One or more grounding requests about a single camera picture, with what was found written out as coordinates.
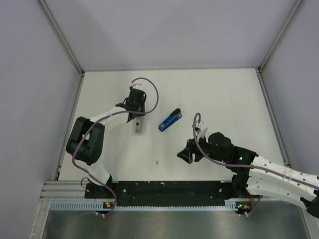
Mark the aluminium frame post left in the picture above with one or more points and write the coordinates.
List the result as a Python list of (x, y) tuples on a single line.
[(59, 33)]

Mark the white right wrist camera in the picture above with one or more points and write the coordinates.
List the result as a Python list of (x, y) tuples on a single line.
[(201, 129)]

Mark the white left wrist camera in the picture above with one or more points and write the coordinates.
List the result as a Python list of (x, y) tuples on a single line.
[(137, 86)]

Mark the aluminium frame post right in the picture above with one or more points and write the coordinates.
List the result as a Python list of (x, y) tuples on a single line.
[(298, 4)]

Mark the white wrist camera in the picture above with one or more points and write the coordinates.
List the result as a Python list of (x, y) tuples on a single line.
[(137, 86), (201, 129)]

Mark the grey and black stapler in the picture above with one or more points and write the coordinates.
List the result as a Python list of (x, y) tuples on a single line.
[(138, 123)]

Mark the aluminium frame post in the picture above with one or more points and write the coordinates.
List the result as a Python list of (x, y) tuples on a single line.
[(298, 4), (59, 33)]

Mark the light blue slotted cable duct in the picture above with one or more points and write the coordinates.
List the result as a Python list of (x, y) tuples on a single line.
[(103, 206)]

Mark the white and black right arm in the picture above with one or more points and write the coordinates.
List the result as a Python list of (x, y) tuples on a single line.
[(253, 174)]

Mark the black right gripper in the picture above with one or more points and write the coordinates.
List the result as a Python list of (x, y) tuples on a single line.
[(187, 154)]

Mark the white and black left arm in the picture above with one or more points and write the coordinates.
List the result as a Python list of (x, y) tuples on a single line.
[(86, 140)]

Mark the aluminium frame rail front left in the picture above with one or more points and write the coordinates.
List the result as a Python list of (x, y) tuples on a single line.
[(60, 190)]

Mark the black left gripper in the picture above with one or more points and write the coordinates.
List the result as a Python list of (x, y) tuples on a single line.
[(142, 103)]

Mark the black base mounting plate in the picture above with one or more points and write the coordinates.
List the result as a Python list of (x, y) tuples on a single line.
[(174, 193)]

